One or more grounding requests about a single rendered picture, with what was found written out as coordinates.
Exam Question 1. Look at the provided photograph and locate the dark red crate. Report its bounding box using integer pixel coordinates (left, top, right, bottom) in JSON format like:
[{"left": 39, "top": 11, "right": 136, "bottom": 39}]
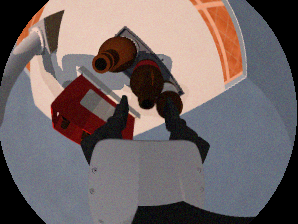
[{"left": 51, "top": 74, "right": 135, "bottom": 145}]

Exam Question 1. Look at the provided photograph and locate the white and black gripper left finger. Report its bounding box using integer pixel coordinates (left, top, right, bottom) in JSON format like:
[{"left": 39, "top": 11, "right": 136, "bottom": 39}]
[{"left": 80, "top": 95, "right": 129, "bottom": 164}]

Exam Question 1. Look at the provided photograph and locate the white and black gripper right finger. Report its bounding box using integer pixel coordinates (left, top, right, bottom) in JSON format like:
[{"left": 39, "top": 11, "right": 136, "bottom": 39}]
[{"left": 163, "top": 97, "right": 210, "bottom": 164}]

